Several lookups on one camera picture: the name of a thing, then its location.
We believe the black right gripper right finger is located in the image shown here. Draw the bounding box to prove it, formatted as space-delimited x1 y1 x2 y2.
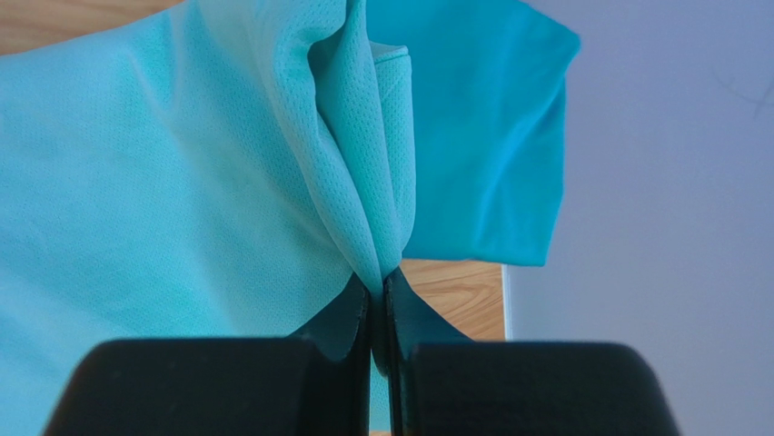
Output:
382 271 679 435

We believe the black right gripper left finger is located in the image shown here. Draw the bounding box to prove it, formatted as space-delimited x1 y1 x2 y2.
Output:
45 277 370 435

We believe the mint green t shirt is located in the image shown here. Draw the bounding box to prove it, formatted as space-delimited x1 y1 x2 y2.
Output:
1 1 416 435

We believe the folded teal t shirt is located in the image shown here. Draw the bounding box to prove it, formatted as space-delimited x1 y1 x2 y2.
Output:
367 1 580 266

